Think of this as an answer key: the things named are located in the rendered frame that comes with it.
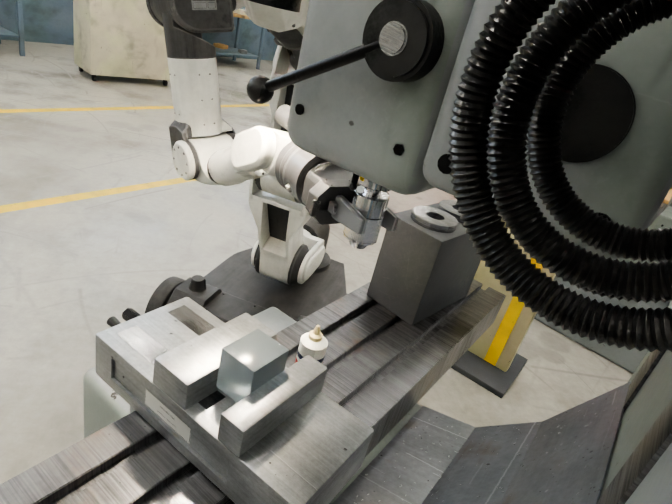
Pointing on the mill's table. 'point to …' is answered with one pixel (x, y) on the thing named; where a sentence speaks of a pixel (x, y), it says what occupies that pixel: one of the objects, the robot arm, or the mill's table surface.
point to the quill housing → (370, 98)
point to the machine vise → (238, 416)
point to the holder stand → (424, 262)
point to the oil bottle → (312, 345)
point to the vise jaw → (200, 361)
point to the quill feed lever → (377, 48)
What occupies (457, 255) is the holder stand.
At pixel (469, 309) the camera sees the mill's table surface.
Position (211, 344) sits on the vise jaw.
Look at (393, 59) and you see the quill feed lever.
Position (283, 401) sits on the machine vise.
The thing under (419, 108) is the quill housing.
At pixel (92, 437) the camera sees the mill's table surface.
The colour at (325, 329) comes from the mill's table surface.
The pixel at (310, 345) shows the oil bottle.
